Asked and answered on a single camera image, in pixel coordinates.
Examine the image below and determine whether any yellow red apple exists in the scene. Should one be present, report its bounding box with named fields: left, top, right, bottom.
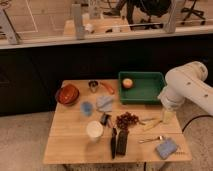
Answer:
left=122, top=78, right=133, bottom=89

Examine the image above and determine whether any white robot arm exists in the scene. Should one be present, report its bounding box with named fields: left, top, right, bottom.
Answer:
left=158, top=61, right=213, bottom=124

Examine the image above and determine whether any white paper cup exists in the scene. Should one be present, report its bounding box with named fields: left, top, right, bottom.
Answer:
left=86, top=121, right=104, bottom=142

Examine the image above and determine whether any small metal cup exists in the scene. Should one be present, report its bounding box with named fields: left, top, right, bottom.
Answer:
left=88, top=80, right=99, bottom=93

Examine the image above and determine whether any blue plastic cup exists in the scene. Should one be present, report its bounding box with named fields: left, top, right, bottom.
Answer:
left=80, top=101, right=93, bottom=116

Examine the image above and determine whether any metal spoon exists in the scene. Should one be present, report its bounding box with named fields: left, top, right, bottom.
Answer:
left=138, top=135, right=166, bottom=143

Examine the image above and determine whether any blue sponge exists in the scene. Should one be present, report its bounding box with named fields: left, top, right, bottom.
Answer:
left=155, top=138, right=178, bottom=160

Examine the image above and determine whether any green plastic bin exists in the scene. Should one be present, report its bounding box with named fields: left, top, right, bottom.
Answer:
left=118, top=71, right=166, bottom=104

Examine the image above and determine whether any bunch of dark grapes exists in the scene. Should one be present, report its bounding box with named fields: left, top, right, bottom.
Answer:
left=116, top=112, right=139, bottom=130

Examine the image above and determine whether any black rectangular remote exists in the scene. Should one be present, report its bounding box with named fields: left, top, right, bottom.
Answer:
left=116, top=130, right=128, bottom=155

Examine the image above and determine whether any orange carrot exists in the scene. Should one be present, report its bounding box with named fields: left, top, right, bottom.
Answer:
left=100, top=82, right=115, bottom=95

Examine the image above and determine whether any small black clip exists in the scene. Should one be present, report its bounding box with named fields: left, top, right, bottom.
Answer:
left=100, top=113, right=111, bottom=126

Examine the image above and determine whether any light blue cloth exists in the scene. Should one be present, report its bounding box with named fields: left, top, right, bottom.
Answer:
left=96, top=96, right=113, bottom=112

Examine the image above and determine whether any brown wooden bowl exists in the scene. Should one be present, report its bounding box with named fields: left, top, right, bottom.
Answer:
left=55, top=84, right=80, bottom=105

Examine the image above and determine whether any black office chair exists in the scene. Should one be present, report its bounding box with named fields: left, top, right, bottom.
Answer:
left=103, top=0, right=207, bottom=27

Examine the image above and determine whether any black power cable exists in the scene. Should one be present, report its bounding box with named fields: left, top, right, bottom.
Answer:
left=181, top=114, right=213, bottom=133

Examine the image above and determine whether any black handled knife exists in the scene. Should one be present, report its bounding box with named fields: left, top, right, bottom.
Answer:
left=110, top=127, right=117, bottom=159

